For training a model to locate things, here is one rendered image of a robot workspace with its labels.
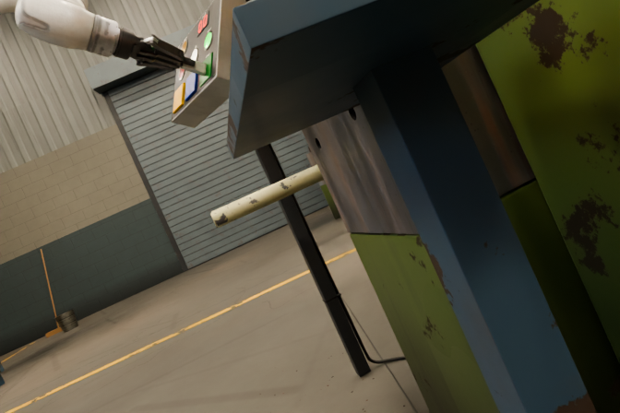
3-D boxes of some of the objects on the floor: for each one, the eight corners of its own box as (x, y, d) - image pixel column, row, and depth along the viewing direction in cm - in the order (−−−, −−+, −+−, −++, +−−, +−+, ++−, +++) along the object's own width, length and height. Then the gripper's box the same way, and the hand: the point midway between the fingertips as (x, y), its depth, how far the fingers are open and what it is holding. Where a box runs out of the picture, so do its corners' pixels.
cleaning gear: (27, 349, 730) (-12, 265, 730) (61, 328, 847) (28, 254, 847) (76, 327, 736) (37, 242, 736) (103, 309, 854) (69, 236, 853)
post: (360, 377, 144) (213, 53, 144) (356, 373, 148) (213, 58, 147) (371, 371, 145) (225, 50, 145) (366, 367, 149) (224, 54, 148)
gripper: (106, 65, 121) (195, 91, 134) (120, 41, 111) (214, 71, 124) (110, 41, 124) (196, 68, 137) (124, 14, 114) (216, 47, 127)
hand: (193, 65), depth 129 cm, fingers closed
